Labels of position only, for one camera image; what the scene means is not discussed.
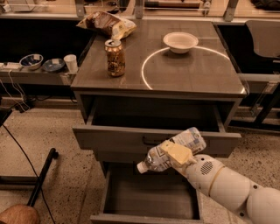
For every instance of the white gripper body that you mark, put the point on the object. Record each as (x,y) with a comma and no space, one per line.
(201,171)

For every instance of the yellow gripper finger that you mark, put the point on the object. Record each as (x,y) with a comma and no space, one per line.
(178,154)

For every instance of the clear plastic water bottle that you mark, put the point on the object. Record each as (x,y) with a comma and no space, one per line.
(157,161)

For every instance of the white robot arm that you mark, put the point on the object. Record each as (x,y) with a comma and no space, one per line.
(240,195)

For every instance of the top grey drawer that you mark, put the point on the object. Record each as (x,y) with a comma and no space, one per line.
(139,129)

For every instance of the bottom grey drawer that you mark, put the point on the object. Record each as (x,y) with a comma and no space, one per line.
(151,198)

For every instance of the grey drawer cabinet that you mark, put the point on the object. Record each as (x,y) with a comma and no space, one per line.
(156,76)

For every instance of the white paper bowl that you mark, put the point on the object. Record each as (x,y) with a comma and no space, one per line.
(180,42)

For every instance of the patterned drink can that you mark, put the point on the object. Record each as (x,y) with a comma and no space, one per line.
(115,57)

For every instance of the black chair leg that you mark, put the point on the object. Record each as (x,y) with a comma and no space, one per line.
(53,154)

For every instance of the crumpled chip bag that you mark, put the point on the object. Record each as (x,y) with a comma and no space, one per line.
(114,27)

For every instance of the white paper cup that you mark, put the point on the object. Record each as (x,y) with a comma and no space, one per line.
(71,63)

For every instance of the dark blue bowl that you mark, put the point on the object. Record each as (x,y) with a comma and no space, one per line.
(53,65)

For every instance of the person's bare knee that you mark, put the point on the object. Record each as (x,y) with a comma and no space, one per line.
(19,214)

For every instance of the grey side shelf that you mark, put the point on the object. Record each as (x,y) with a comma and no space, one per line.
(37,77)

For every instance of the white power strip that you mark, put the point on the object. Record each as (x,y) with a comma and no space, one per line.
(10,65)

